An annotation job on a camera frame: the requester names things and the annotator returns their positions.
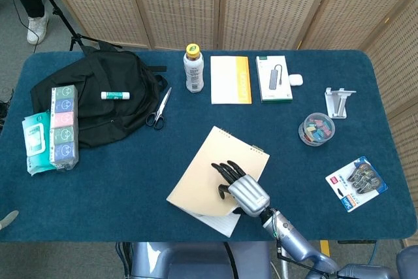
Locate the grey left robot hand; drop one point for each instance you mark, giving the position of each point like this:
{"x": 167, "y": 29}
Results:
{"x": 8, "y": 218}

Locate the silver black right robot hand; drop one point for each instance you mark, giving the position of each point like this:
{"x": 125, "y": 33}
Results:
{"x": 249, "y": 195}

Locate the beige cover spiral notepad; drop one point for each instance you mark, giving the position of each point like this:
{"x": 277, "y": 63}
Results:
{"x": 209, "y": 181}

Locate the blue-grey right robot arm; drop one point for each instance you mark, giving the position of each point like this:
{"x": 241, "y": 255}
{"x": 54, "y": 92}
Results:
{"x": 294, "y": 243}

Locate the clear cup of clips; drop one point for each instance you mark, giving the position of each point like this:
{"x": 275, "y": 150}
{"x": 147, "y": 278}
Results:
{"x": 316, "y": 129}

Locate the green wet wipes pack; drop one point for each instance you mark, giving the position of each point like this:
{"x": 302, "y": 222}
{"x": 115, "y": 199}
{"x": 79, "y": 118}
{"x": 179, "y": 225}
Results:
{"x": 36, "y": 141}

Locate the blue-grey robot torso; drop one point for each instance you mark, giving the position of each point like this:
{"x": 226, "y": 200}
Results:
{"x": 196, "y": 261}

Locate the correction tape blister pack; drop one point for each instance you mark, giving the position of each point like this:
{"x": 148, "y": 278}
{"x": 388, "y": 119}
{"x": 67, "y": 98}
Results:
{"x": 354, "y": 184}

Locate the multicolour tissue pack bundle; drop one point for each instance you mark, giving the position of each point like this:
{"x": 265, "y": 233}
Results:
{"x": 63, "y": 125}

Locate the blue felt table mat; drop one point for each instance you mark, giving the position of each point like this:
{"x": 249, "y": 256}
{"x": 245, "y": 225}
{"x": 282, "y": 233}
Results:
{"x": 114, "y": 194}

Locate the white yellow notebook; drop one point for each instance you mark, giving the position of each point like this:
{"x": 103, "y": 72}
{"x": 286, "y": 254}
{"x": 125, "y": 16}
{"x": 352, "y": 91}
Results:
{"x": 230, "y": 79}

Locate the white usb hub box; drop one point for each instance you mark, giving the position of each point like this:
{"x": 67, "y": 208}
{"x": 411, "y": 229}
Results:
{"x": 273, "y": 78}

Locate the white earbuds case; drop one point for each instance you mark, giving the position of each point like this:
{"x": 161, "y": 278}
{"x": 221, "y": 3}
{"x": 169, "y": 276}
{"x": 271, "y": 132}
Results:
{"x": 295, "y": 79}

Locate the white phone stand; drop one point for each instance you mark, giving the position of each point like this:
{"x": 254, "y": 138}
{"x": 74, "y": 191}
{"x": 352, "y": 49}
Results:
{"x": 338, "y": 104}

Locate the white bottle yellow cap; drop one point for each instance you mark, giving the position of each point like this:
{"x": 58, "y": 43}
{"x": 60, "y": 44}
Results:
{"x": 193, "y": 73}

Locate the black backpack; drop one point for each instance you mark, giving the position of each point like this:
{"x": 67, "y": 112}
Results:
{"x": 107, "y": 112}

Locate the white green glue stick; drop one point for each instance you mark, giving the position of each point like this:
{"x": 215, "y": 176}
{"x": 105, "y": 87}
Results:
{"x": 115, "y": 95}

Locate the wicker folding screen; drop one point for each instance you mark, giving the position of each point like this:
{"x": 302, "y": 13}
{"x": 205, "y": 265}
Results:
{"x": 267, "y": 4}

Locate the black tripod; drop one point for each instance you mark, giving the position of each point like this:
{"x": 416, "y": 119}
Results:
{"x": 65, "y": 21}

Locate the person leg white sneaker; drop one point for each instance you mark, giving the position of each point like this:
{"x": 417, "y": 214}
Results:
{"x": 34, "y": 4}

